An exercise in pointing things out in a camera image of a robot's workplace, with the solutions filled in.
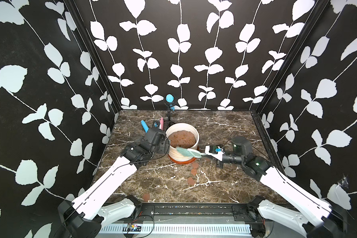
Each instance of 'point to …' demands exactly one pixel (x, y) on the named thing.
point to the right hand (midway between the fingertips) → (203, 150)
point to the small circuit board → (132, 227)
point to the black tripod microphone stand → (169, 110)
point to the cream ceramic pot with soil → (182, 135)
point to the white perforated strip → (173, 229)
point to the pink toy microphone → (161, 122)
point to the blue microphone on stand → (170, 98)
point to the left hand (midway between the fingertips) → (160, 139)
